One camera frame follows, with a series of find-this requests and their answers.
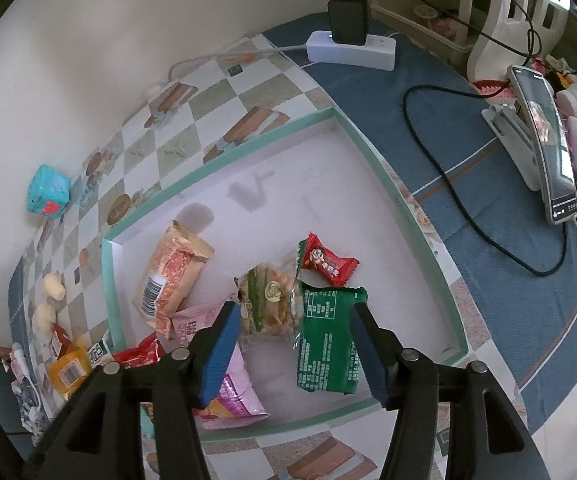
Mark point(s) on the peach orange snack packet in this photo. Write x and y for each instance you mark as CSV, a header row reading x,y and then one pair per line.
x,y
168,280

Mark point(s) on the clear round cookie packet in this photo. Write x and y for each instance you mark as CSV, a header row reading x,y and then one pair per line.
x,y
271,300

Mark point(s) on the white cutout plastic chair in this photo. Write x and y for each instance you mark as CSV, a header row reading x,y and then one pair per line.
x,y
513,10

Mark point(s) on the white jelly cup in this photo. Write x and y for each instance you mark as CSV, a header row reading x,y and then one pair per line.
x,y
43,320
53,287

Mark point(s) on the white round jar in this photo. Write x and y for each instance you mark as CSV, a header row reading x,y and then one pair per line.
x,y
573,97

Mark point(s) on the pink snack packet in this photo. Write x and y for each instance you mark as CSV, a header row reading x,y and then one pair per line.
x,y
238,390

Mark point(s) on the white power strip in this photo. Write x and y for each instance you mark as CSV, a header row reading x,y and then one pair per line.
x,y
368,55

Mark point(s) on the teal-rimmed white cardboard tray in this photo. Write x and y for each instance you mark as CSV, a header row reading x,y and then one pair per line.
x,y
348,210

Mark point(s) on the black charger plug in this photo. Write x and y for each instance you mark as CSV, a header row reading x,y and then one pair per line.
x,y
348,17

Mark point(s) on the white green cracker packet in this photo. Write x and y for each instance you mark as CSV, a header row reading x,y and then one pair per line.
x,y
99,352

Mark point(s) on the cream wooden shelf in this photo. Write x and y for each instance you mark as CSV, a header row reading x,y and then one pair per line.
x,y
408,25

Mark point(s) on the teal cube toy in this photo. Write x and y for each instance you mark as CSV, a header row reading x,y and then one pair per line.
x,y
48,195

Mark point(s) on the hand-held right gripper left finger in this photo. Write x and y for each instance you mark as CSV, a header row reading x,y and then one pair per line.
x,y
221,355

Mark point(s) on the white patterned plastic bag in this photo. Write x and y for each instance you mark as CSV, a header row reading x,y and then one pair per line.
x,y
28,400

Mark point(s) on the smartphone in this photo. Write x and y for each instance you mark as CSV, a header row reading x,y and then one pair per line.
x,y
543,135

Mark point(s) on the small red candy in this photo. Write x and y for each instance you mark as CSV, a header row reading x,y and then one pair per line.
x,y
326,260

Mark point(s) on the dark green snack packet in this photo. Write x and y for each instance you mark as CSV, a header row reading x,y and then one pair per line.
x,y
326,345

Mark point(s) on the small round pot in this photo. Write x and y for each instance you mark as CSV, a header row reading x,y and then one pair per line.
x,y
426,11

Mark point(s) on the orange bread packet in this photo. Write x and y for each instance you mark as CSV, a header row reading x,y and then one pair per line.
x,y
68,370

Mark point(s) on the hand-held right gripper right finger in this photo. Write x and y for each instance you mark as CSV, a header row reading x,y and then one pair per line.
x,y
368,355

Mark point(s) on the white phone stand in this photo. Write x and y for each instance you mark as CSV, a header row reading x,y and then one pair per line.
x,y
510,135

